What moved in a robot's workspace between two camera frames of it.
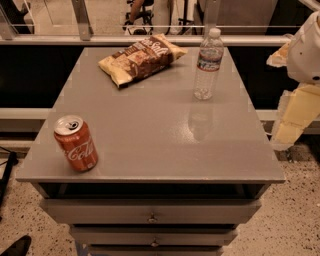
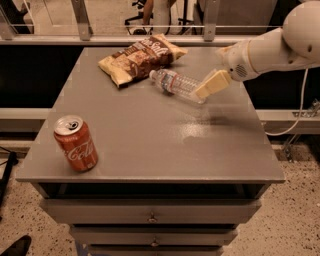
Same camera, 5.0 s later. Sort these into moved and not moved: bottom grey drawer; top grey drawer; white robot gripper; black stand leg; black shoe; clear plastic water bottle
Moved: clear plastic water bottle; white robot gripper
Not moved: black shoe; bottom grey drawer; black stand leg; top grey drawer
